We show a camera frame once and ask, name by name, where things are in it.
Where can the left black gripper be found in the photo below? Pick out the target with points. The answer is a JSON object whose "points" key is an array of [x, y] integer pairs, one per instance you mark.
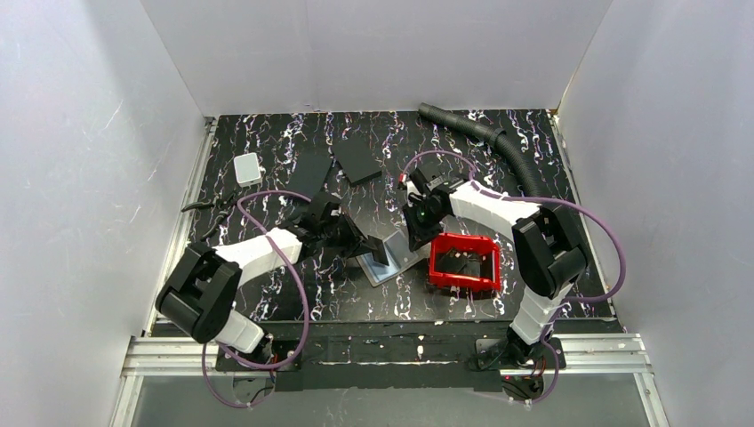
{"points": [[358, 243]]}

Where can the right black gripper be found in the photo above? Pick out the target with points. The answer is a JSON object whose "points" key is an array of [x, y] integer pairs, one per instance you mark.
{"points": [[420, 229]]}

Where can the red plastic bin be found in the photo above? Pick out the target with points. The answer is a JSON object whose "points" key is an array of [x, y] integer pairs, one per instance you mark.
{"points": [[466, 243]]}

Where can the grey leather card holder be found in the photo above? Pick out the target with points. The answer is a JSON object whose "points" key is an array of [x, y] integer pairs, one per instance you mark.
{"points": [[400, 259]]}

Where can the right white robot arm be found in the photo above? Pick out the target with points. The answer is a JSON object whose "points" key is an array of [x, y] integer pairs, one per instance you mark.
{"points": [[551, 254]]}

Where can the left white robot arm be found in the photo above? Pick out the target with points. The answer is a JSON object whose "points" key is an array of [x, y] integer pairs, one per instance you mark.
{"points": [[199, 293]]}

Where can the black credit card stack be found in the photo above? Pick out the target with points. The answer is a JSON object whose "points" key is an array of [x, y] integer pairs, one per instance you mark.
{"points": [[463, 264]]}

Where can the black flat box left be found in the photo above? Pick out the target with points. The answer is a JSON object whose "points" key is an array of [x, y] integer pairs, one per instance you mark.
{"points": [[309, 174]]}

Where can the black flat box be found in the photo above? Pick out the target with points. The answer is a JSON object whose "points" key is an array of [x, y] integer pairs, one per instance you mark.
{"points": [[357, 161], [309, 174]]}

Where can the black flat box right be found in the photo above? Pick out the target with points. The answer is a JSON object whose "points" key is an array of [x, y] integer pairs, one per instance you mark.
{"points": [[357, 161]]}

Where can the white square box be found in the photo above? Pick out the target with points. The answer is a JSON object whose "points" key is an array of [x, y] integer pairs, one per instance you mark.
{"points": [[247, 169]]}

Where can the black pliers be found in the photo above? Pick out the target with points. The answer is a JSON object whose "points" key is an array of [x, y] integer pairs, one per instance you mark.
{"points": [[221, 205]]}

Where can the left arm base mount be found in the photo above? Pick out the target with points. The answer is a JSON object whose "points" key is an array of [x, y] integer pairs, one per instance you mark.
{"points": [[271, 352]]}

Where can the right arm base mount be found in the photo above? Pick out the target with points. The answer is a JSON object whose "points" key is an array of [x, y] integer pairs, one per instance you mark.
{"points": [[538, 364]]}

